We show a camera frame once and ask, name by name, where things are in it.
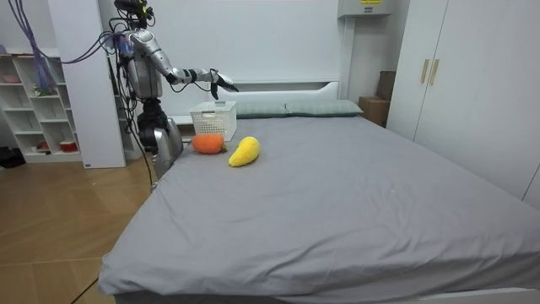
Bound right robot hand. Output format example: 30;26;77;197
209;71;240;101

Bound orange fruit soft toy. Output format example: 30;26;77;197
191;133;228;155

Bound yellow fruit soft toy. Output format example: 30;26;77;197
228;136;262;168

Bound white plastic lattice basket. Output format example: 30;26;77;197
189;100;238;142

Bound green checked pillow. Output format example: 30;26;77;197
235;100;290;120
284;99;364;118

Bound robot body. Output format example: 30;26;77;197
107;0;166;100

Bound robot legs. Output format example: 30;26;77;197
136;97;185;181

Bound tall white cabinet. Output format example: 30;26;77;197
46;0;127;170

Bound brown cardboard box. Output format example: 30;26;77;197
358;95;392;128

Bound grey bed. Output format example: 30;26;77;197
97;79;540;304

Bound dark brown box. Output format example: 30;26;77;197
375;70;397;101

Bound white open shelf unit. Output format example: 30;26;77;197
0;52;84;165

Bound black bag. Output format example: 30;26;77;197
0;146;27;170

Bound white wardrobe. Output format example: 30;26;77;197
386;0;540;211

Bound black floor cable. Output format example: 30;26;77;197
115;62;155;189

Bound grey wall box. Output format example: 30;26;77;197
337;0;395;19

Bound cable bundle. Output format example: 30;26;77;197
6;0;127;92

